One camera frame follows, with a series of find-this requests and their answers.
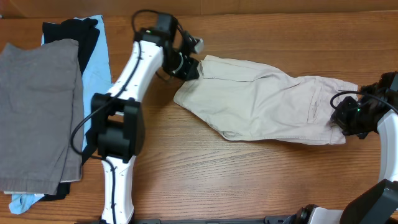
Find beige shorts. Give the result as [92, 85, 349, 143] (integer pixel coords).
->
[174, 55, 358, 145]

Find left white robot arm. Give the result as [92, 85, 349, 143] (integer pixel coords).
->
[84, 12, 204, 223]

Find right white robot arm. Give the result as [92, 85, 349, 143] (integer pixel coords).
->
[284, 72, 397, 224]

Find light blue garment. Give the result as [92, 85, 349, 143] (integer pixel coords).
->
[9, 15, 113, 215]

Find black garment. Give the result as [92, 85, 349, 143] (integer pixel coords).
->
[41, 18, 100, 202]

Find grey shorts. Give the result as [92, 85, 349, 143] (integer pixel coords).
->
[1, 39, 83, 194]

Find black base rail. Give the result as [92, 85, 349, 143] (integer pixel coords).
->
[77, 215, 297, 224]

